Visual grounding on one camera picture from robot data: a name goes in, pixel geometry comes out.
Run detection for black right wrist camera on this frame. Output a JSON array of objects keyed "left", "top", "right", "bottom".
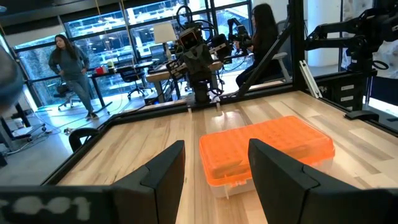
[{"left": 178, "top": 26, "right": 203, "bottom": 51}]

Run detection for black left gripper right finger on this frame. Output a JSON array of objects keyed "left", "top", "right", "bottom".
[{"left": 248, "top": 138, "right": 398, "bottom": 224}]

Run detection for black office chair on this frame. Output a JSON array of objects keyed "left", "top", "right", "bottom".
[
  {"left": 52, "top": 81, "right": 82, "bottom": 112},
  {"left": 119, "top": 65, "right": 154, "bottom": 101}
]

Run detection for white shade table lamp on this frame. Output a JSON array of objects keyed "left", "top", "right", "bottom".
[{"left": 153, "top": 22, "right": 178, "bottom": 62}]

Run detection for orange plastic box lid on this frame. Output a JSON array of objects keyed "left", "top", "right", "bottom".
[{"left": 198, "top": 115, "right": 336, "bottom": 187}]

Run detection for white strips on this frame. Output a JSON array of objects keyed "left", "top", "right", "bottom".
[{"left": 298, "top": 59, "right": 323, "bottom": 100}]

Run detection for white chair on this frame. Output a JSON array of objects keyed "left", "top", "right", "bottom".
[{"left": 271, "top": 51, "right": 294, "bottom": 84}]

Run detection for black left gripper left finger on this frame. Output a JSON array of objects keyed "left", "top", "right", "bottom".
[{"left": 111, "top": 139, "right": 187, "bottom": 224}]

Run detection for black camera bracket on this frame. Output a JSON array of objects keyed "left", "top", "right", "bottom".
[{"left": 343, "top": 110, "right": 381, "bottom": 123}]

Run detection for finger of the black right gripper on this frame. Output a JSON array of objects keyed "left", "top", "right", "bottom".
[
  {"left": 212, "top": 33, "right": 233, "bottom": 60},
  {"left": 165, "top": 58, "right": 189, "bottom": 79}
]

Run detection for clear plastic supply box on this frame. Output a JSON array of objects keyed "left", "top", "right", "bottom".
[{"left": 207, "top": 155, "right": 336, "bottom": 200}]

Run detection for person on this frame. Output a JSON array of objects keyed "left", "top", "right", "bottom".
[
  {"left": 234, "top": 2, "right": 283, "bottom": 90},
  {"left": 47, "top": 34, "right": 100, "bottom": 121}
]

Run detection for black drawer cabinet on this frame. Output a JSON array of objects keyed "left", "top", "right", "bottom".
[{"left": 316, "top": 72, "right": 376, "bottom": 112}]

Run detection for wooden desk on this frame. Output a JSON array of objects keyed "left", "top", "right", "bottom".
[{"left": 145, "top": 60, "right": 224, "bottom": 104}]

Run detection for black metal table frame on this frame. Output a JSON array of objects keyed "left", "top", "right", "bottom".
[{"left": 40, "top": 0, "right": 398, "bottom": 187}]

